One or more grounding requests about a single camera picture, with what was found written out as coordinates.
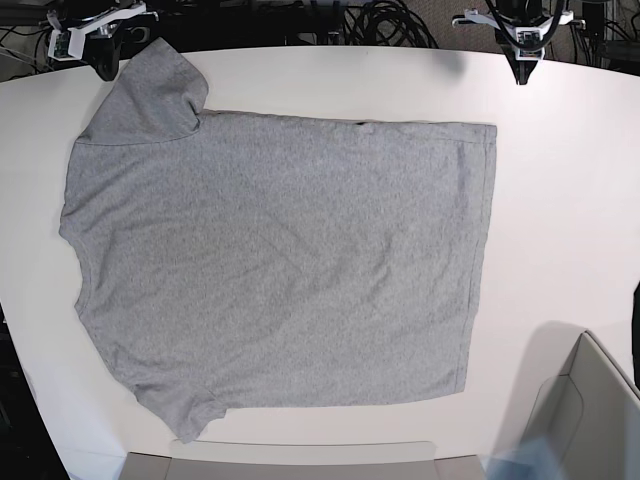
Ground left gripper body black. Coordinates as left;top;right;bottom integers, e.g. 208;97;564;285
504;44;543;85

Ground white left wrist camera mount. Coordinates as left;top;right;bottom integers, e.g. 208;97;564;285
451;9;586;62

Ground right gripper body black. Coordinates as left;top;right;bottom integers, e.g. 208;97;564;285
84;37;121;81

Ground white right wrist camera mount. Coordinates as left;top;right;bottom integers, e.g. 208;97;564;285
46;1;159;62

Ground blue translucent object corner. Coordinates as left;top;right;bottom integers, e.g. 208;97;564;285
485;429;563;480

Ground coiled black cables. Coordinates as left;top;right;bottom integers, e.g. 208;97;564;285
344;0;441;50

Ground grey T-shirt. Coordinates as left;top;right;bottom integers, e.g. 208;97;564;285
59;39;497;442

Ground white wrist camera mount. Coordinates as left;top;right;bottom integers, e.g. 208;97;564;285
451;9;586;62
46;1;159;62

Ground grey tray bottom edge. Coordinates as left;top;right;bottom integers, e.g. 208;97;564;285
120;441;486;479

